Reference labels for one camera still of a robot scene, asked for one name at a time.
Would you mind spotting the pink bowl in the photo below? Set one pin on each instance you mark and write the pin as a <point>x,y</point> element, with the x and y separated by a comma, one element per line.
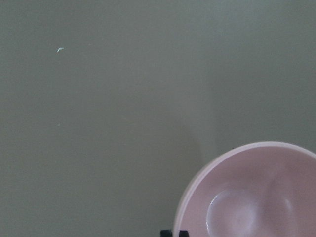
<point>264,189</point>

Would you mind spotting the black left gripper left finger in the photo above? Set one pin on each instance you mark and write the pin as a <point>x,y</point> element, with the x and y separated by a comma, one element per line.
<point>166,233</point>

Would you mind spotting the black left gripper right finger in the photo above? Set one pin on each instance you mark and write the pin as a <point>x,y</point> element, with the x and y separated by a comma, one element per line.
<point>184,233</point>

